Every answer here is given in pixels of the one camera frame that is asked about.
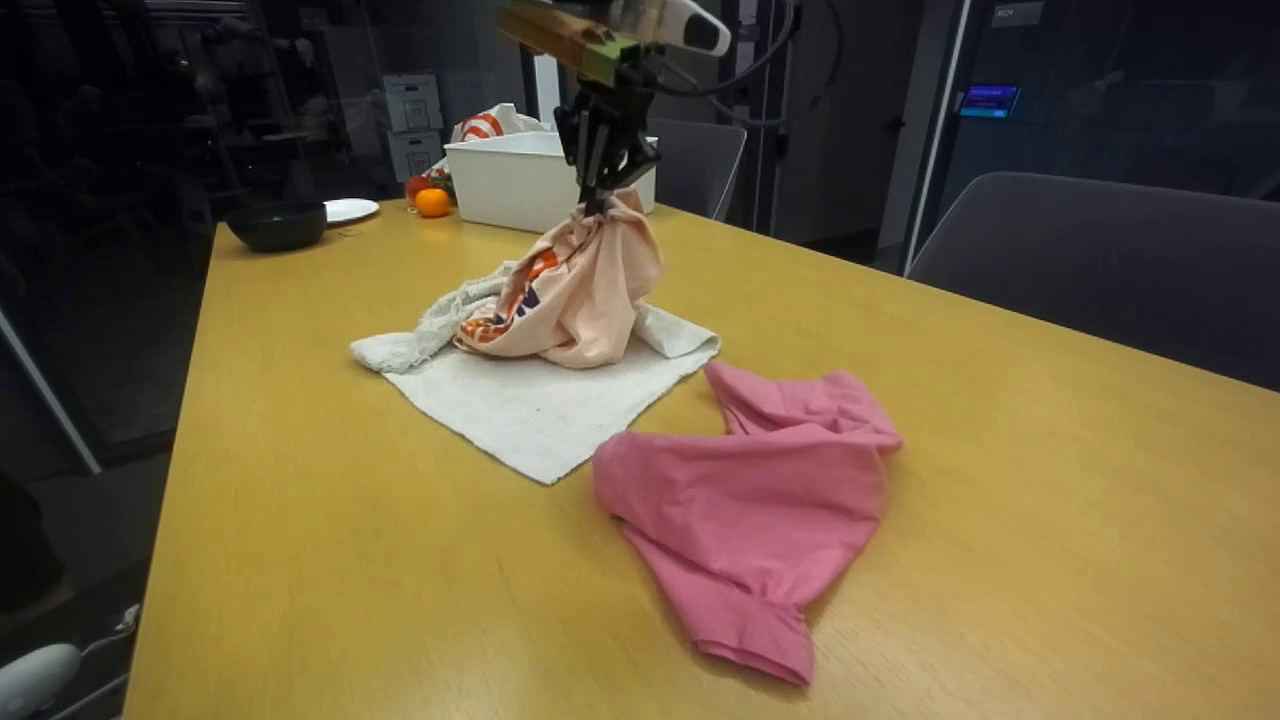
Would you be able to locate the white plate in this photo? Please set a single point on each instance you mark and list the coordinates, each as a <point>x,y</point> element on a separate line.
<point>353,211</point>

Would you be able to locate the white terry towel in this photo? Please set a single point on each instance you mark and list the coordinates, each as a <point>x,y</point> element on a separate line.
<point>522,407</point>

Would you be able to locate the red white striped cloth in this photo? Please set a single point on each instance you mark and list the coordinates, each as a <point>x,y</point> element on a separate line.
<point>485,124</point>

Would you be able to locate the wide grey office chair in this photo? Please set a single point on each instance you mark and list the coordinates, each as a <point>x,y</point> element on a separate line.
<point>1105,261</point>

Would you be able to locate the red fruit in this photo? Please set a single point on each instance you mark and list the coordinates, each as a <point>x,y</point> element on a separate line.
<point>418,185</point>

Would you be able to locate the white door frame post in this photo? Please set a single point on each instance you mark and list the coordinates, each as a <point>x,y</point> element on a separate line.
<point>546,81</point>

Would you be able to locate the black bowl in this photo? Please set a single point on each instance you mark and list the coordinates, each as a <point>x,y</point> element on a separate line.
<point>274,226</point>

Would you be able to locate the orange fruit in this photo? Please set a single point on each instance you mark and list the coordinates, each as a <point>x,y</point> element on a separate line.
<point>433,201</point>

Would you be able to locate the blue glowing screen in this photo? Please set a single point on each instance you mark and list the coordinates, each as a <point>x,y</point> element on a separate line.
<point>991,107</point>

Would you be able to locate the peach patterned cloth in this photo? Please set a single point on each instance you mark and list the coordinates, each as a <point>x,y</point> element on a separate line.
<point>594,293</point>

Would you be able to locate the magenta pink cloth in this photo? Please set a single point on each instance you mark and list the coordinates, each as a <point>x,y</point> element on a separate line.
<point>747,506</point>

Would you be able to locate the brown wrist camera bracket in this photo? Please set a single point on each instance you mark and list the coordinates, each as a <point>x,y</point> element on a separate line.
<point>564,37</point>

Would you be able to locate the white plastic bin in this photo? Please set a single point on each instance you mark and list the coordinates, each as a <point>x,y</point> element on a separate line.
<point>507,180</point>

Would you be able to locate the grey white floor device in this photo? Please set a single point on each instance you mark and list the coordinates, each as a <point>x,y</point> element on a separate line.
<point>35,683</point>

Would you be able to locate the small grey office chair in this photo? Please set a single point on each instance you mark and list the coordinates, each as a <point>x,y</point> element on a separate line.
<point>706,164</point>

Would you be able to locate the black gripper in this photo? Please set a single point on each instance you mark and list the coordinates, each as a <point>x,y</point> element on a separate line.
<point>606,119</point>

